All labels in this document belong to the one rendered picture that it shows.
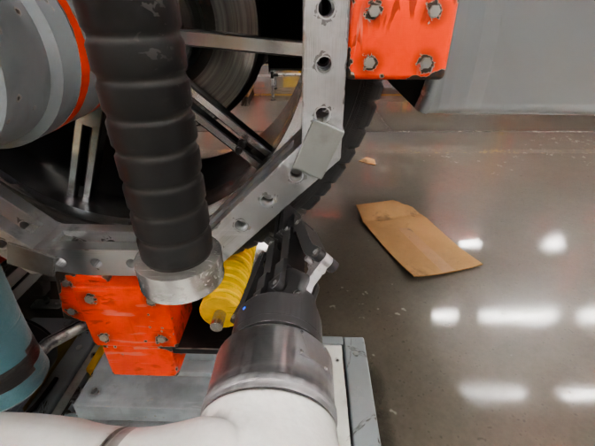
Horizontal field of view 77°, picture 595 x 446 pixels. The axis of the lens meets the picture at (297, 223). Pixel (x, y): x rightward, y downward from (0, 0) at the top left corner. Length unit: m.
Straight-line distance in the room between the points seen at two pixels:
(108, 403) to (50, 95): 0.64
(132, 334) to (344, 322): 0.79
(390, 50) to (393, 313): 1.02
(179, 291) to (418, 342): 1.07
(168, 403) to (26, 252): 0.40
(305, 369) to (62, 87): 0.25
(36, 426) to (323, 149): 0.30
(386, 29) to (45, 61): 0.26
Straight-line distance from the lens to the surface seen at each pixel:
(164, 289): 0.19
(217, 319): 0.51
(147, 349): 0.59
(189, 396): 0.81
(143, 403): 0.83
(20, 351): 0.53
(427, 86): 0.56
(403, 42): 0.37
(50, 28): 0.31
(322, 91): 0.37
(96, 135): 0.56
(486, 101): 0.58
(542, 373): 1.29
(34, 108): 0.31
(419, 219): 1.81
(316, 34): 0.36
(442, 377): 1.16
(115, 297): 0.53
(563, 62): 0.61
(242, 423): 0.23
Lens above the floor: 0.88
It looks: 31 degrees down
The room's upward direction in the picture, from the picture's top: straight up
